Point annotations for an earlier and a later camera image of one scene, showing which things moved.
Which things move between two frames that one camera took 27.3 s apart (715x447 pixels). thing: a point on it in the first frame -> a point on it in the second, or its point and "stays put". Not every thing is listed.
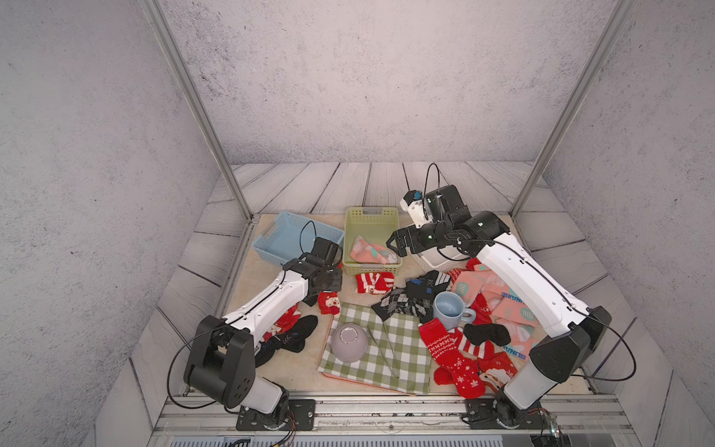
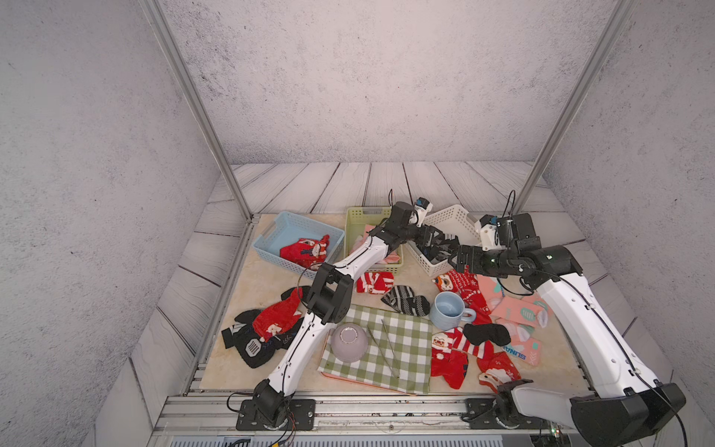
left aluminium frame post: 196,99 stays put
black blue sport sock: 427,286 -> 432,252
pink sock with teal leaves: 469,284 -> 393,257
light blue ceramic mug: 449,307 stays put
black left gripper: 338,279 -> 426,232
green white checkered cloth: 397,355 stays put
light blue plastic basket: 291,236 stays put
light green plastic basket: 375,224 stays put
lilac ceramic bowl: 349,343 stays put
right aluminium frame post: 574,103 stays put
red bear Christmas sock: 283,324 -> 305,251
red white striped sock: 377,283 stays put
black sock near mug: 495,333 stays put
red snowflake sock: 455,366 -> 467,285
